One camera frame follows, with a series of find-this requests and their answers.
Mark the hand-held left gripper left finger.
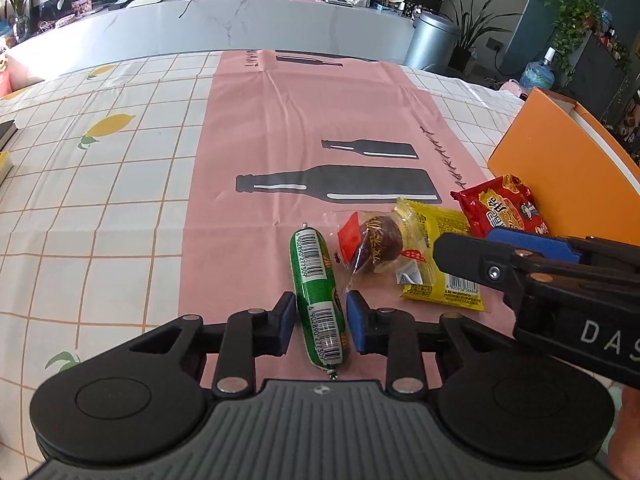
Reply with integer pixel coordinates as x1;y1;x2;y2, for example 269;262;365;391
100;291;297;396

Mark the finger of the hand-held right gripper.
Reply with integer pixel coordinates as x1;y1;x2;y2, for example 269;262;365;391
486;227;640;264
434;232;640;312

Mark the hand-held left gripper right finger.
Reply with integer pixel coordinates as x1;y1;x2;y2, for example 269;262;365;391
346;290;521;395

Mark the yellow snack packet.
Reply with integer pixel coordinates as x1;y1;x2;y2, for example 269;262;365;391
394;198;485;314

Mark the green sausage stick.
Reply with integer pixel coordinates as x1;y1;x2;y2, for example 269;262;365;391
289;222;350;379

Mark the red noodle snack packet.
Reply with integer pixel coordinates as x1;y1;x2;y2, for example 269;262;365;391
450;174;551;239

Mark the clear packet with braised egg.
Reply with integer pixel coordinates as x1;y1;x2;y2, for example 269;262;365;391
332;209;426;294

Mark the orange cardboard box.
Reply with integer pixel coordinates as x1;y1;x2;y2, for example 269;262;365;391
487;87;640;249

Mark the person's right forearm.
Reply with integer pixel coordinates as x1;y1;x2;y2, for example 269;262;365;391
606;384;640;480

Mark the blue water jug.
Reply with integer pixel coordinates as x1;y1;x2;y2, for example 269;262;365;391
519;47;557;94

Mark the dark grey cabinet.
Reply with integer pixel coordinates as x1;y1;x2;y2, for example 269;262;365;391
564;30;629;112

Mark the pink bottle-print mat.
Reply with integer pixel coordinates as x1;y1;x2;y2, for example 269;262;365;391
178;49;494;329

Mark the silver trash can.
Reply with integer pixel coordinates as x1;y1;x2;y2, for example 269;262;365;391
403;11;460;74

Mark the trailing ivy plant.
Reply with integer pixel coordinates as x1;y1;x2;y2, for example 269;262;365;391
531;0;631;77

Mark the long-leaf plant in black pot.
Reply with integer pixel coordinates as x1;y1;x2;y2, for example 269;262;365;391
438;0;521;74

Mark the checked lemon-print tablecloth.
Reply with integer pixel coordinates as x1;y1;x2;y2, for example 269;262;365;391
0;49;532;480

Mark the white marble television stand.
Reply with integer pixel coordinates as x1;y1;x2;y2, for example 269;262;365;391
0;0;417;94

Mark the black book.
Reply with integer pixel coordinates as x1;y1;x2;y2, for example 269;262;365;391
0;119;19;154

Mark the green plant in glass vase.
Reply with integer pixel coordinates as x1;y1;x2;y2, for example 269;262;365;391
0;0;44;42

